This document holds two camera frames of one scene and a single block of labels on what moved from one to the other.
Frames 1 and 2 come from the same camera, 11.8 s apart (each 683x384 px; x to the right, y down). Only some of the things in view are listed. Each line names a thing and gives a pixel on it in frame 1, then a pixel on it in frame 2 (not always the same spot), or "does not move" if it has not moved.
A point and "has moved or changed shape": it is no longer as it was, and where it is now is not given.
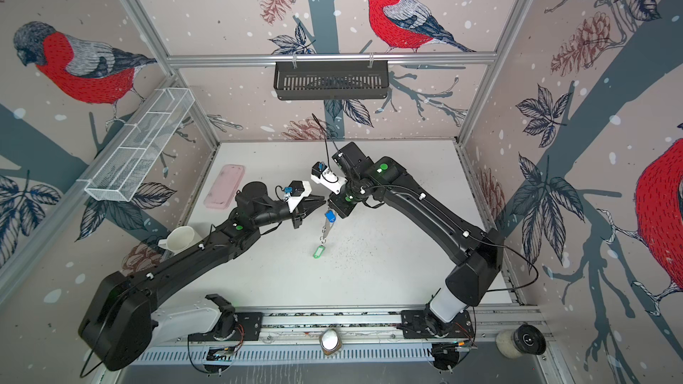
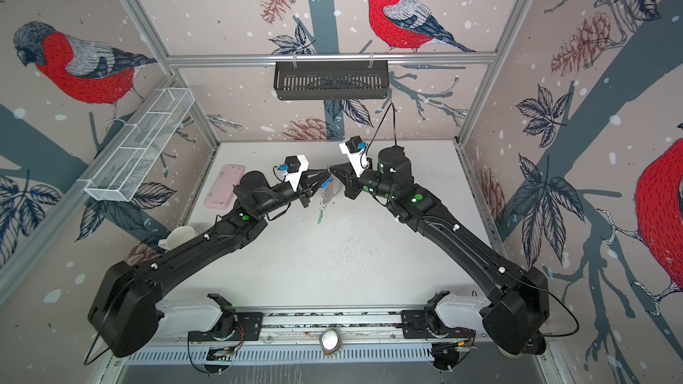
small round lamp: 330,341 does not move
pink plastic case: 224,187 does not move
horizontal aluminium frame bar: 310,59 does not move
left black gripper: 309,207 → 308,182
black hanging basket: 331,79 does not move
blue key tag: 330,216 has moved or changed shape
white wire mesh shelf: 140,145 does not move
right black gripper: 335,200 → 354,182
